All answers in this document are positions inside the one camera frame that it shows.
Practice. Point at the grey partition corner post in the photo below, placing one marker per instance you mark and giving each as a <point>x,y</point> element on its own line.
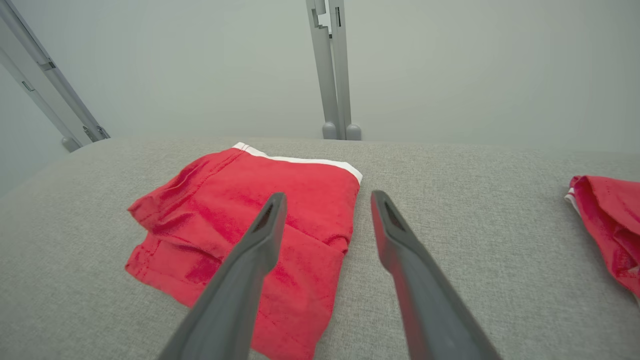
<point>50,85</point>

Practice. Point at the grey double partition post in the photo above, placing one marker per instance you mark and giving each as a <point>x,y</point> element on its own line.
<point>334,75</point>

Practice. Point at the red basketball jersey white trim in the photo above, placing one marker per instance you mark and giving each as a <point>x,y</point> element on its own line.
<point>610,225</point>

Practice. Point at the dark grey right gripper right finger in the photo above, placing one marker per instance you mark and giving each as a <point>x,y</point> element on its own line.
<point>425,290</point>

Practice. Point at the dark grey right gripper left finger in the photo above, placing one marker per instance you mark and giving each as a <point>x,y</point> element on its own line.
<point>240,280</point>

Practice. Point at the red shorts white waistband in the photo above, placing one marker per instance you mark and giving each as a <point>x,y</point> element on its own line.
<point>210,210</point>

